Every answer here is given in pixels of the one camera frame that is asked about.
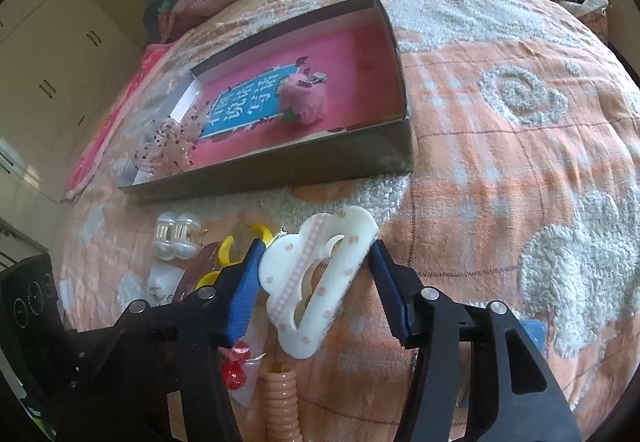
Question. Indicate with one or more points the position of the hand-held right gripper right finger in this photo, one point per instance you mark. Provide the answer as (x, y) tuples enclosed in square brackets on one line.
[(387, 294)]

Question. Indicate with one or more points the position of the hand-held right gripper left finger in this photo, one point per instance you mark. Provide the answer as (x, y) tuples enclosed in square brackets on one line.
[(245, 294)]

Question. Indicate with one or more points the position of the yellow hair clip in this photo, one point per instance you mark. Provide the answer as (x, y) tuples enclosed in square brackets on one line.
[(226, 249)]

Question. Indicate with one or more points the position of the white cloud-shaped hair clip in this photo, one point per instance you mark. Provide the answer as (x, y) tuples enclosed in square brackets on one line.
[(295, 272)]

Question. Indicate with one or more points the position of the small blue box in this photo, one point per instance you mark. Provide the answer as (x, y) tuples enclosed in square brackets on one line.
[(534, 334)]

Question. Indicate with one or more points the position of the shallow cardboard box pink inside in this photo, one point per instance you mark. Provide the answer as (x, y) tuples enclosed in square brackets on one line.
[(350, 67)]

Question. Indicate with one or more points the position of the brown packet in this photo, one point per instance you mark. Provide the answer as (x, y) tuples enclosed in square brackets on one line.
[(200, 267)]

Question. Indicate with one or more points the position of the white face-shaped ornament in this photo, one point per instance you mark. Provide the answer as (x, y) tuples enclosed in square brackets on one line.
[(162, 284)]

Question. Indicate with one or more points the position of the blue printed card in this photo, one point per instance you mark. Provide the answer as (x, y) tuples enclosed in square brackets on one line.
[(240, 107)]

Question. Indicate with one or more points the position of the pink towel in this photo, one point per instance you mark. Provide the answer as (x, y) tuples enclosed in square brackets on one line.
[(115, 122)]

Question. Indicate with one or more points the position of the pink fluffy pompom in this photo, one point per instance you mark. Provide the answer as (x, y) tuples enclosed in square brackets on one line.
[(305, 99)]

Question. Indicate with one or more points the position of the small dark metal clip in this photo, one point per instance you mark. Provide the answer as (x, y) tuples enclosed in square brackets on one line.
[(316, 77)]

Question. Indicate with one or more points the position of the cream wardrobe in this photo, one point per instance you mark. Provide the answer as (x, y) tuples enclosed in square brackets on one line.
[(55, 72)]

